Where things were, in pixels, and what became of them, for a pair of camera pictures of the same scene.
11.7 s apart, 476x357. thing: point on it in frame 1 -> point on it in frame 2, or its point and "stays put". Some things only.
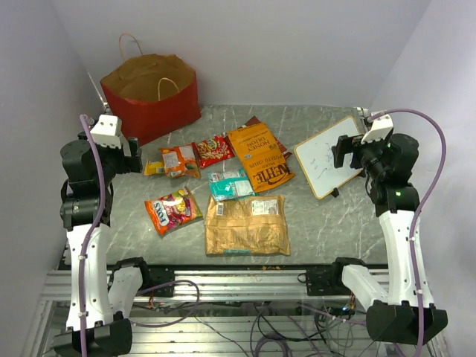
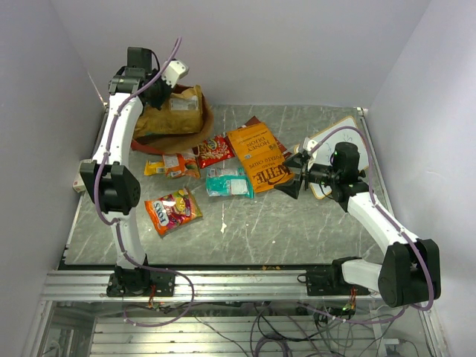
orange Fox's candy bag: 172,210 stays put
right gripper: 346,144 -> 291,188
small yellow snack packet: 152,167 stays put
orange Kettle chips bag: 261,156 stays put
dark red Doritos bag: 254,120 stays put
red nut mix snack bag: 212,151 stays put
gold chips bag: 247,225 -> 181,113
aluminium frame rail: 274,285 stays put
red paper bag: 152,94 -> 182,144
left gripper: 126,163 -> 158,103
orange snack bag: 180,161 stays put
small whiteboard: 316,158 stays put
